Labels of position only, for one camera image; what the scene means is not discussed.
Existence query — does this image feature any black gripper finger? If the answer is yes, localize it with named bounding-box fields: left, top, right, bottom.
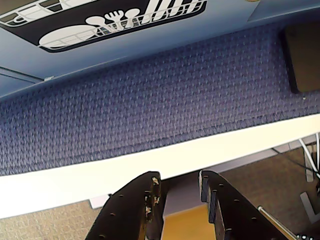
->
left=84, top=170, right=165, bottom=240
left=199, top=170, right=298, bottom=240

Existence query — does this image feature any blue dishwasher print door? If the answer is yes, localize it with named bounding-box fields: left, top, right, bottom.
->
left=0, top=0, right=262, bottom=83

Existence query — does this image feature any white cable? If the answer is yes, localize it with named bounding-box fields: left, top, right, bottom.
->
left=301, top=132, right=320, bottom=177

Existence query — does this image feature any blue toy kitchen cabinet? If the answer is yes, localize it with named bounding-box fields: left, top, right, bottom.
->
left=0, top=0, right=320, bottom=99

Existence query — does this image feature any blue woven mat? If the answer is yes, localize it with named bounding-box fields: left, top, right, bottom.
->
left=0, top=23, right=320, bottom=177

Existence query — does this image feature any silver metal rod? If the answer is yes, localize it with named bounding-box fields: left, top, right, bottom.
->
left=257, top=205, right=300, bottom=238

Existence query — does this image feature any gray angled bracket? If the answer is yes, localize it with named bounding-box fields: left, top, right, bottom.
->
left=299, top=191, right=320, bottom=224

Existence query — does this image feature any dark rectangular block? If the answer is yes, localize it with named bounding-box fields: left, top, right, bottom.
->
left=281, top=23, right=320, bottom=94

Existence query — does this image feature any yellow flat board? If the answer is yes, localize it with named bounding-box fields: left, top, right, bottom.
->
left=161, top=204, right=216, bottom=240

